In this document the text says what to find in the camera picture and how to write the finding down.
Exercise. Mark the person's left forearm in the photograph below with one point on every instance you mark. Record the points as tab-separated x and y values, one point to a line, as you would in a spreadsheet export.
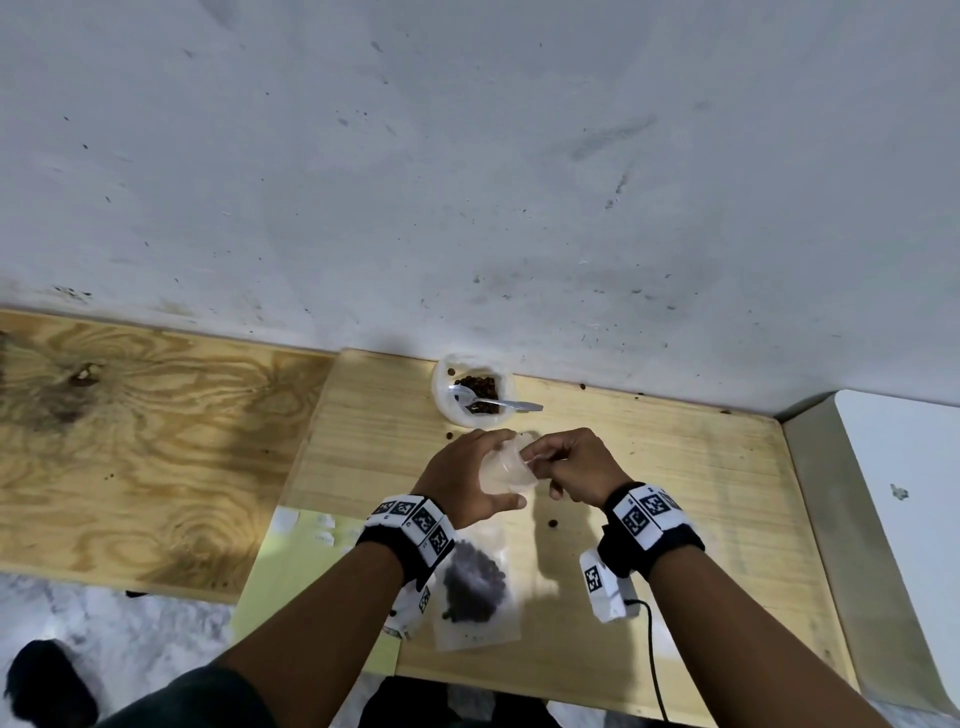
315	645

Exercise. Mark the black right wristband with markers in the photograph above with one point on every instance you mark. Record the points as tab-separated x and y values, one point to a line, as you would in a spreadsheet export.
652	525

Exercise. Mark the person's dark green shirt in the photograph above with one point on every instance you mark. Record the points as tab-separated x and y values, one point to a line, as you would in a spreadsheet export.
195	701

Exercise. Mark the person's right forearm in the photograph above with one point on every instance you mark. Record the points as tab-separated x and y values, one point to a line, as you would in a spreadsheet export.
750	652

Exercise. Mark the clear zip plastic bag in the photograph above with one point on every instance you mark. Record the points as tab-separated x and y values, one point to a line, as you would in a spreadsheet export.
506	469
480	630

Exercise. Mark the yellow-green backing sheet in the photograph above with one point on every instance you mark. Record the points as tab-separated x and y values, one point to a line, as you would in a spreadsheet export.
285	585

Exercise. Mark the group of white sticker labels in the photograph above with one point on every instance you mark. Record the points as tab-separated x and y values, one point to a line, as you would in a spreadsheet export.
322	529

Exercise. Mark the plywood board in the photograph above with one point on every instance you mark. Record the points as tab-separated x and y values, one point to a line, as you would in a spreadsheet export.
150	465

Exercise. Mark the person's right hand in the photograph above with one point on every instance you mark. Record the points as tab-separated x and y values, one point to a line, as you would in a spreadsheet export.
589	465

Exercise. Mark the white table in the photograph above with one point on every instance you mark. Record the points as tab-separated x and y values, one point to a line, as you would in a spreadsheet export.
907	465

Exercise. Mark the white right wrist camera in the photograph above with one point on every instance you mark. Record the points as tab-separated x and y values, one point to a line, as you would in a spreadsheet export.
604	589

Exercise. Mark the metal spoon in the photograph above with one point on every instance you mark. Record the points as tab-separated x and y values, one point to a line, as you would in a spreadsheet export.
469	397

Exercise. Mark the translucent plastic bowl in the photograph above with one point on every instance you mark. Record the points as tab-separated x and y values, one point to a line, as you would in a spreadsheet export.
442	401

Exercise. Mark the small grey debris piece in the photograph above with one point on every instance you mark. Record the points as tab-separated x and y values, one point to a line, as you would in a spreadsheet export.
899	492

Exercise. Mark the brown coffee beans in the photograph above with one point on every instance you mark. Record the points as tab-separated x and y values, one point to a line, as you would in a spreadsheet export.
484	388

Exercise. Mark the person's left hand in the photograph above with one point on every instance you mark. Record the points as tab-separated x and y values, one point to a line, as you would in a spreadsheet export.
450	480

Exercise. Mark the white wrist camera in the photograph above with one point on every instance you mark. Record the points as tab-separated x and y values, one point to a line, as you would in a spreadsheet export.
604	589
409	607

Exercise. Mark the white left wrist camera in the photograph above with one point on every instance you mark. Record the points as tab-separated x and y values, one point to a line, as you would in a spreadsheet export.
409	607

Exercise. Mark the black wristband with markers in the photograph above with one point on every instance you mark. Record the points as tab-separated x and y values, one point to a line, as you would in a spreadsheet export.
652	525
409	540

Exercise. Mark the black left wristband with markers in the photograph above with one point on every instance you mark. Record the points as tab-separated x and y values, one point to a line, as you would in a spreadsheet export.
409	540

